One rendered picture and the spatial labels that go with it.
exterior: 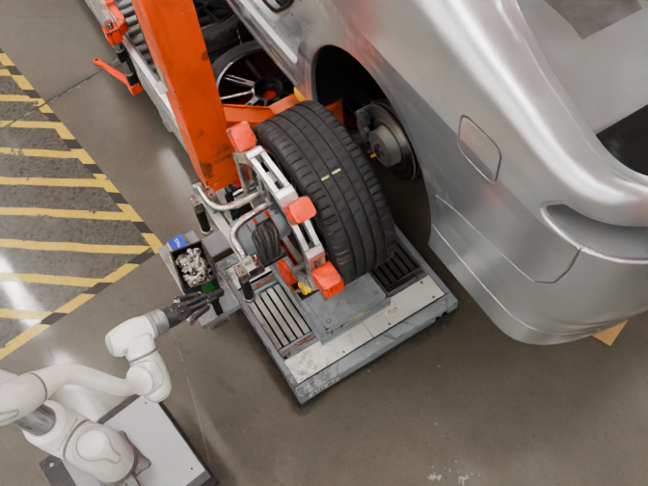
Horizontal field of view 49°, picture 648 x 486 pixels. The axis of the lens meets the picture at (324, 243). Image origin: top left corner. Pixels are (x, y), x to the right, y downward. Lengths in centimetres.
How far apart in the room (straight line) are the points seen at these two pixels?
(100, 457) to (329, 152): 125
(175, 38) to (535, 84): 123
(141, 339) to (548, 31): 186
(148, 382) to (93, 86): 241
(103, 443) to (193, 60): 133
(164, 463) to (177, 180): 164
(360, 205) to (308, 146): 26
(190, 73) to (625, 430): 222
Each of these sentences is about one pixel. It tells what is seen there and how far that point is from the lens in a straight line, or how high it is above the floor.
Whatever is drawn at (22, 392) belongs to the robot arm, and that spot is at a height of 120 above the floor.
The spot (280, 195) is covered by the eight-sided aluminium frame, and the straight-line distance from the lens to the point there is 231.
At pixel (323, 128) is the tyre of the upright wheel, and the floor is 118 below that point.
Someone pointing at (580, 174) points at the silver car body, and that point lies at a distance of 175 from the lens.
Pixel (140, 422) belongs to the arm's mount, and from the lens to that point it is 285.
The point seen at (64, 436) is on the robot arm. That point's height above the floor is 64.
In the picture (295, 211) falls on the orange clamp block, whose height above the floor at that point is 115.
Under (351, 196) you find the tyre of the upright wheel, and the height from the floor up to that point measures 110.
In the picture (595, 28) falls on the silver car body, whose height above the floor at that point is 102.
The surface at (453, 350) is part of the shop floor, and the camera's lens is 326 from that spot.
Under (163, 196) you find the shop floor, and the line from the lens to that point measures 383.
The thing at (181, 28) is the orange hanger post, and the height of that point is 139.
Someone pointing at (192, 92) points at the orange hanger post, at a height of 111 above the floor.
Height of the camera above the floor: 299
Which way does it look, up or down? 58 degrees down
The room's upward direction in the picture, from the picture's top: 8 degrees counter-clockwise
